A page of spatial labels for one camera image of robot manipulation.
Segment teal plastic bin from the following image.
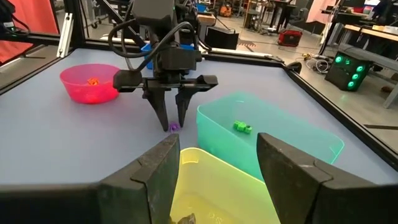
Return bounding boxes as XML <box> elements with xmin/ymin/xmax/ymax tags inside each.
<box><xmin>195</xmin><ymin>91</ymin><xmax>345</xmax><ymax>183</ymax></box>

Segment black table frame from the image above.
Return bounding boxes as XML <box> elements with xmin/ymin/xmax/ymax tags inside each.
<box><xmin>0</xmin><ymin>30</ymin><xmax>398</xmax><ymax>172</ymax></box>

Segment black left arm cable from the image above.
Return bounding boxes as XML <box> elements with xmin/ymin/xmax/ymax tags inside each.
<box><xmin>108</xmin><ymin>17</ymin><xmax>200</xmax><ymax>73</ymax></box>

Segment red toolbox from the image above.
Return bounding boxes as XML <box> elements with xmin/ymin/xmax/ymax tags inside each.
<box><xmin>277</xmin><ymin>30</ymin><xmax>303</xmax><ymax>47</ymax></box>

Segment orange fabric panel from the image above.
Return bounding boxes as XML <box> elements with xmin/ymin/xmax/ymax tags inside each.
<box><xmin>0</xmin><ymin>0</ymin><xmax>60</xmax><ymax>63</ymax></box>

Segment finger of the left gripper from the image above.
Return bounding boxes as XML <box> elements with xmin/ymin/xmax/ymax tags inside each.
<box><xmin>142</xmin><ymin>87</ymin><xmax>170</xmax><ymax>133</ymax></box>
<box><xmin>175</xmin><ymin>86</ymin><xmax>195</xmax><ymax>129</ymax></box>

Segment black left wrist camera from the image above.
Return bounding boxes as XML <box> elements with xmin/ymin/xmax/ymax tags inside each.
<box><xmin>155</xmin><ymin>45</ymin><xmax>203</xmax><ymax>75</ymax></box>

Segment purple plastic spider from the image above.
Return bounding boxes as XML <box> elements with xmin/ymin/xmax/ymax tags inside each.
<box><xmin>167</xmin><ymin>121</ymin><xmax>182</xmax><ymax>134</ymax></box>

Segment grey-blue table mat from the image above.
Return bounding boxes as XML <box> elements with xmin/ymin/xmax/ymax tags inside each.
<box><xmin>0</xmin><ymin>48</ymin><xmax>398</xmax><ymax>186</ymax></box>

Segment black floor box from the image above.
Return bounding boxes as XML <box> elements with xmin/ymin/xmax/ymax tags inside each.
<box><xmin>204</xmin><ymin>26</ymin><xmax>239</xmax><ymax>50</ymax></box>

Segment pink round plastic bowl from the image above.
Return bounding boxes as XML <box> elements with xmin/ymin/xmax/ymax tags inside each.
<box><xmin>59</xmin><ymin>63</ymin><xmax>121</xmax><ymax>105</ymax></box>

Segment yellow-green translucent bin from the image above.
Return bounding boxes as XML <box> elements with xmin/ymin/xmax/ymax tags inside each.
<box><xmin>169</xmin><ymin>147</ymin><xmax>281</xmax><ymax>224</ymax></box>

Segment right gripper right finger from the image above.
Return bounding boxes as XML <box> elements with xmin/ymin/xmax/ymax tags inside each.
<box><xmin>256</xmin><ymin>133</ymin><xmax>376</xmax><ymax>224</ymax></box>

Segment wooden desk top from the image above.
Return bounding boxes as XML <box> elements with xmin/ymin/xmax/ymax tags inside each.
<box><xmin>343</xmin><ymin>24</ymin><xmax>398</xmax><ymax>43</ymax></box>

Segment silver aluminium profile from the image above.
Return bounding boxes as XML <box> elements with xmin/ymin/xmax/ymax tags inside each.
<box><xmin>57</xmin><ymin>12</ymin><xmax>75</xmax><ymax>58</ymax></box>

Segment floor cable bundle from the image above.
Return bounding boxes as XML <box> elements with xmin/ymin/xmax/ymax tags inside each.
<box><xmin>302</xmin><ymin>52</ymin><xmax>331</xmax><ymax>74</ymax></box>

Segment black computer green fans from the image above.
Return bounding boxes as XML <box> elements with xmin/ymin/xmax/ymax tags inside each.
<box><xmin>325</xmin><ymin>51</ymin><xmax>374</xmax><ymax>93</ymax></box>

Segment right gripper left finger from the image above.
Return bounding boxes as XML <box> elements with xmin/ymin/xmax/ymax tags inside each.
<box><xmin>97</xmin><ymin>133</ymin><xmax>181</xmax><ymax>224</ymax></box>

